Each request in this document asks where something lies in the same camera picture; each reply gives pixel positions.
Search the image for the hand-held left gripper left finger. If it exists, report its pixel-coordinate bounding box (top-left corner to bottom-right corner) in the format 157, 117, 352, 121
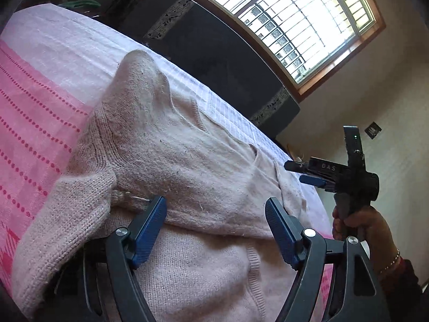
55, 195, 167, 322

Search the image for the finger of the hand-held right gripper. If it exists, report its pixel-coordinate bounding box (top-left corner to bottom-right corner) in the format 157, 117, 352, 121
300, 175, 336, 192
284, 157, 341, 179

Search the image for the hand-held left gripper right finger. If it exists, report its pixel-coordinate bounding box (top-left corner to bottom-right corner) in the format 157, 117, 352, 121
265, 197, 391, 322

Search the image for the pale pink knit sweater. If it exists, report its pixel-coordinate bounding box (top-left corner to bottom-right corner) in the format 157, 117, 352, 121
15, 50, 327, 322

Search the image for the person's right forearm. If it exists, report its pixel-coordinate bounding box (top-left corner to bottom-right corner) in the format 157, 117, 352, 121
370, 250, 424, 322

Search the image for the person's right hand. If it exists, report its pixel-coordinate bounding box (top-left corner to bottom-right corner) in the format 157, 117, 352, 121
331, 206, 400, 273

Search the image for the wooden framed grilled window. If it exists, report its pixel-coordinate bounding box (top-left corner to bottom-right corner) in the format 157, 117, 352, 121
161, 0, 387, 100

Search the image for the long black patterned sofa cushion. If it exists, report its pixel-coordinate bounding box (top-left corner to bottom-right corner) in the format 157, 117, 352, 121
117, 0, 301, 139

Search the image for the pink dotted bed sheet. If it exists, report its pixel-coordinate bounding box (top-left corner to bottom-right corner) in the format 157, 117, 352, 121
0, 3, 336, 322

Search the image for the green cloth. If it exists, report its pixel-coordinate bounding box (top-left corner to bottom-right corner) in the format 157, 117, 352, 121
58, 0, 102, 9

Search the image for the beaded bracelet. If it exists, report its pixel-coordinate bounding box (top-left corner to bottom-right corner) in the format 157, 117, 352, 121
378, 249, 401, 275

